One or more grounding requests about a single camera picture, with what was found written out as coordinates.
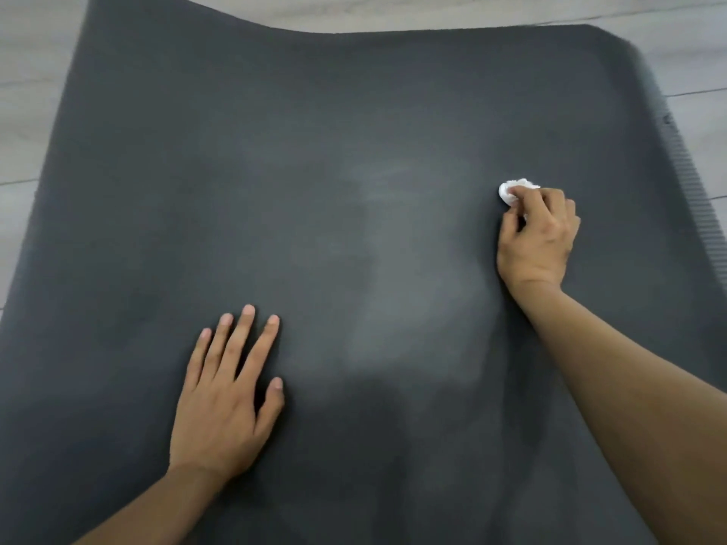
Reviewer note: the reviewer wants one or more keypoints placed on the person's right forearm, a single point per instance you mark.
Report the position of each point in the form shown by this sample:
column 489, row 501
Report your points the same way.
column 642, row 402

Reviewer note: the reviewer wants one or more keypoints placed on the dark grey yoga mat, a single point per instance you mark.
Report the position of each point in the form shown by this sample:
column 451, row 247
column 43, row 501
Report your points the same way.
column 227, row 164

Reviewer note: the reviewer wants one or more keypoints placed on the person's left hand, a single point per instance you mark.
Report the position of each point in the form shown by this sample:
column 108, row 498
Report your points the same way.
column 218, row 420

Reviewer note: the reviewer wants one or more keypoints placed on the white tissue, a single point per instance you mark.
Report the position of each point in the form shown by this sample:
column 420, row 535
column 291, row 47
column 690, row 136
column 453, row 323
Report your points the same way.
column 519, row 182

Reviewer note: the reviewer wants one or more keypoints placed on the person's right hand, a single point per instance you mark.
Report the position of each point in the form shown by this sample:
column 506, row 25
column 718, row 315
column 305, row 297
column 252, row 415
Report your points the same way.
column 539, row 249

